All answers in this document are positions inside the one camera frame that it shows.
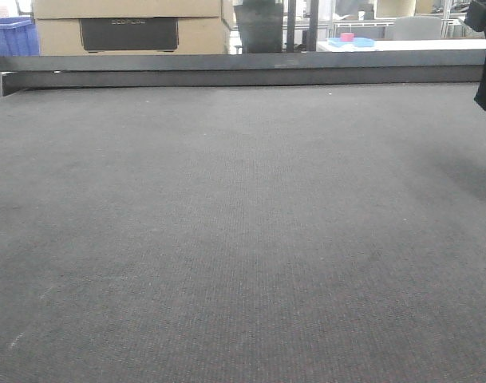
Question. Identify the large cardboard box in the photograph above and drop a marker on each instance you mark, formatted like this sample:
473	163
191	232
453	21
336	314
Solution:
74	28

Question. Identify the grey chair in background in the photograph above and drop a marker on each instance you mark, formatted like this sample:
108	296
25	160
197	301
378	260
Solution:
414	28

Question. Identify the pink tape roll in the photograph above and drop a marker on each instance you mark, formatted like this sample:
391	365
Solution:
346	37

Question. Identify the blue plastic crate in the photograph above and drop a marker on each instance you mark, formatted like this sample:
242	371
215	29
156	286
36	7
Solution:
18	37

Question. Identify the black conveyor side rail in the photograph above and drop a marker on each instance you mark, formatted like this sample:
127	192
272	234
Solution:
261	69

